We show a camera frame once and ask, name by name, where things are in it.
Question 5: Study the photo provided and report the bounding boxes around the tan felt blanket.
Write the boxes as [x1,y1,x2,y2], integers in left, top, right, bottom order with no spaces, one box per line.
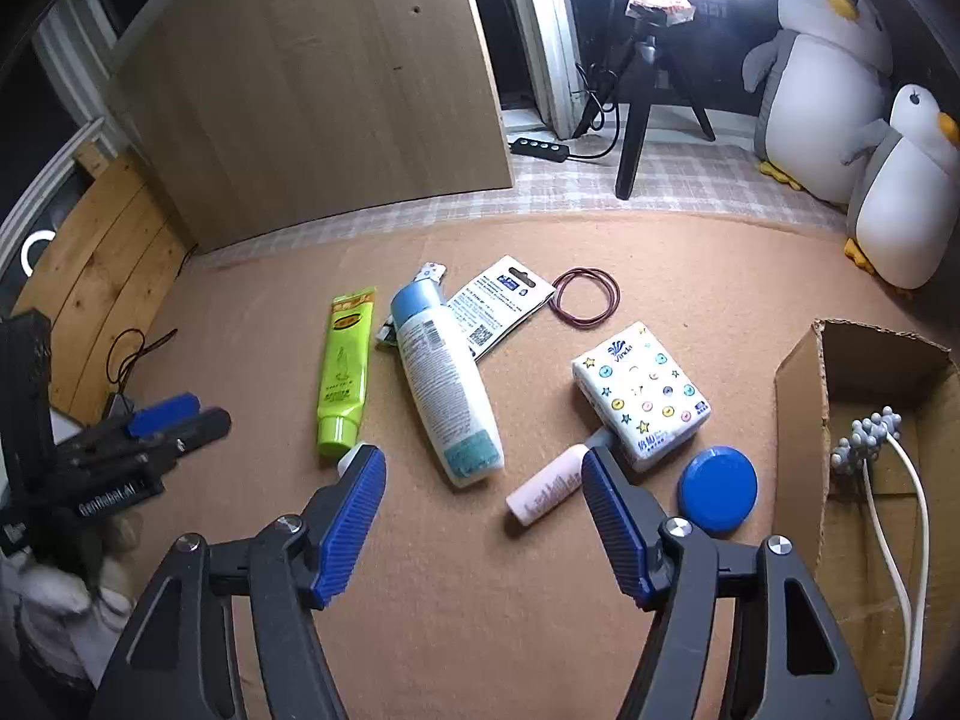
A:
[127,214,960,720]

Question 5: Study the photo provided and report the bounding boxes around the black and white card package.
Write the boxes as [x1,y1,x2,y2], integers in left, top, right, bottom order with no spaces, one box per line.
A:
[446,255,557,362]

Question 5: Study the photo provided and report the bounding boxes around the blue round lid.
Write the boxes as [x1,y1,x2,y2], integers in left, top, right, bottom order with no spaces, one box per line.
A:
[677,445,758,537]

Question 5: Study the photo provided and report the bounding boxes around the thin dark cable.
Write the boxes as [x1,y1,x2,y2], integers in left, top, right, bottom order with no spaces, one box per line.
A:
[105,326,181,391]

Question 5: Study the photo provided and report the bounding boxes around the white window frame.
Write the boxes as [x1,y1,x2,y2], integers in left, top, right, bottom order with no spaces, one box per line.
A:
[30,0,125,155]

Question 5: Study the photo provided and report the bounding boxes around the patterned white lighter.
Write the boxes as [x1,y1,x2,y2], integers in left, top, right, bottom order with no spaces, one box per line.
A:
[376,261,448,350]

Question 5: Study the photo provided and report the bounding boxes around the black tripod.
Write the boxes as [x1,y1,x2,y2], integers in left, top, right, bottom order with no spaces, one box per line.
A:
[615,4,717,201]

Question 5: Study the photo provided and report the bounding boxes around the white bottle with blue cap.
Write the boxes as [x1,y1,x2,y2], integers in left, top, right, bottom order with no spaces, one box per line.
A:
[390,279,503,488]

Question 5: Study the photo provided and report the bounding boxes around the brown cardboard box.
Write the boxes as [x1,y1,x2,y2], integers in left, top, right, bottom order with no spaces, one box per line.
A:
[775,319,960,720]

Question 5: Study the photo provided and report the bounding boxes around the brown hair ties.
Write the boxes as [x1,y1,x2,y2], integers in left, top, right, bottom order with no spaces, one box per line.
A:
[551,268,622,329]

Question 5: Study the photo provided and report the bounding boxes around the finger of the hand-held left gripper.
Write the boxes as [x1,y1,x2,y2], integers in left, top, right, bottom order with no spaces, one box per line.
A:
[71,407,232,481]
[52,393,202,458]

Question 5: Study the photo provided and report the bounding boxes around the black power strip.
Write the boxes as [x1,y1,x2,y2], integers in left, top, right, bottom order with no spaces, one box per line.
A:
[508,136,571,160]

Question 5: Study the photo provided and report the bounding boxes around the green squeeze tube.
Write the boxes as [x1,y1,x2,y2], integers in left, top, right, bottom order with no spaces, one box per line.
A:
[316,286,376,462]

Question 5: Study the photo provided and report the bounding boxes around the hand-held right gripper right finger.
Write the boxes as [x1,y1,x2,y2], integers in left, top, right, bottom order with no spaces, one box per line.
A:
[581,444,875,720]

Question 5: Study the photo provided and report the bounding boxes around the white door frame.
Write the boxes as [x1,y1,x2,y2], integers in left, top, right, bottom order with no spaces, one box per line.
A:
[514,0,582,137]

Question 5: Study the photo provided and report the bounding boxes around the small penguin plush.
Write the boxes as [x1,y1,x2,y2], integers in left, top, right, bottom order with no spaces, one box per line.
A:
[840,84,960,299]

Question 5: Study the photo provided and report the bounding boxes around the wooden plank panel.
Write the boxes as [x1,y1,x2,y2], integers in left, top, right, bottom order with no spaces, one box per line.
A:
[11,154,188,421]

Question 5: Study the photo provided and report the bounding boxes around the small pink bottle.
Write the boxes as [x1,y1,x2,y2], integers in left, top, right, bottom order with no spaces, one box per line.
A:
[505,426,612,527]

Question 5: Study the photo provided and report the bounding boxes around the large penguin plush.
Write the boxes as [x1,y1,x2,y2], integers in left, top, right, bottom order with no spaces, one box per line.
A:
[742,0,897,205]

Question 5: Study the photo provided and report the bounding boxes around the black tripod cable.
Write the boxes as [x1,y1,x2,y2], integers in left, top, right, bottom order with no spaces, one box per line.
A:
[571,52,625,160]

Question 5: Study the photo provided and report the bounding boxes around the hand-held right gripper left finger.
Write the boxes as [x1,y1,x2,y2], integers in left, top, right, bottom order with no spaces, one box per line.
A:
[90,444,388,720]

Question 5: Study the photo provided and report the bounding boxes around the checkered cloth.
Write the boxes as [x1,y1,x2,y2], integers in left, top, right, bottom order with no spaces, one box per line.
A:
[195,136,856,256]

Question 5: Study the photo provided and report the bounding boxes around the large light wooden board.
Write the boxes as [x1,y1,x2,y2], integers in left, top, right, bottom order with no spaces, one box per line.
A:
[112,0,515,254]

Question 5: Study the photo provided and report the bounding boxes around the patterned white tissue pack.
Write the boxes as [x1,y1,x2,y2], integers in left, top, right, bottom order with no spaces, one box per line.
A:
[571,322,710,473]

